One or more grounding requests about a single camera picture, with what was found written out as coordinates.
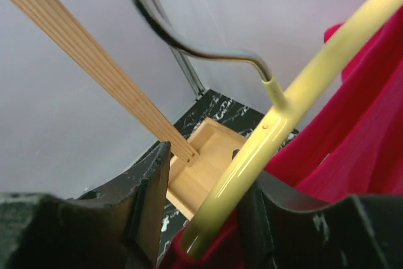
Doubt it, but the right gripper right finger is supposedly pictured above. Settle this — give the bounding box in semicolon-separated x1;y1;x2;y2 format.
242;172;402;268

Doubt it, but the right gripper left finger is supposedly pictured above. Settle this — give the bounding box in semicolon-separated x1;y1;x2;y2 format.
1;142;171;268

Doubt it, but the magenta pink shirt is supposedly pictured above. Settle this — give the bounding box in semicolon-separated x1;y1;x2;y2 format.
160;11;402;268

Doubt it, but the wooden clothes rack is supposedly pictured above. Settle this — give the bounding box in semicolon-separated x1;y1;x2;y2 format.
0;0;403;220

